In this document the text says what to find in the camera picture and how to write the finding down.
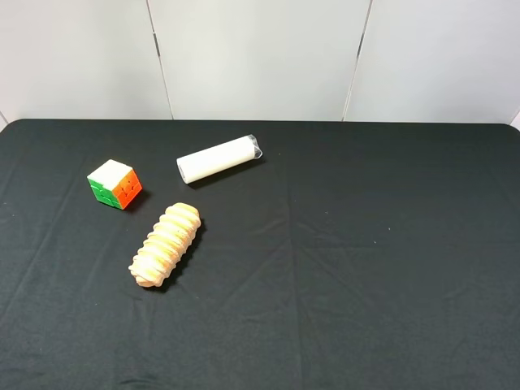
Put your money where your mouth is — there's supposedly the colourful puzzle cube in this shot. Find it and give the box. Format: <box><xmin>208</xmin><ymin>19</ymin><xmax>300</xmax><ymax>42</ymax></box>
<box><xmin>87</xmin><ymin>159</ymin><xmax>142</xmax><ymax>210</ymax></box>

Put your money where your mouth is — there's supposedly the white cylindrical tube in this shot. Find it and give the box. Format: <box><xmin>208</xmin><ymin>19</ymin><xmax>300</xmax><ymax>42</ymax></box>
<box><xmin>176</xmin><ymin>134</ymin><xmax>262</xmax><ymax>184</ymax></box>

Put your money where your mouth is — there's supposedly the twisted bread roll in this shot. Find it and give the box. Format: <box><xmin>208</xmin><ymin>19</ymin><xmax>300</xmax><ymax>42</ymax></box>
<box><xmin>128</xmin><ymin>202</ymin><xmax>202</xmax><ymax>288</ymax></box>

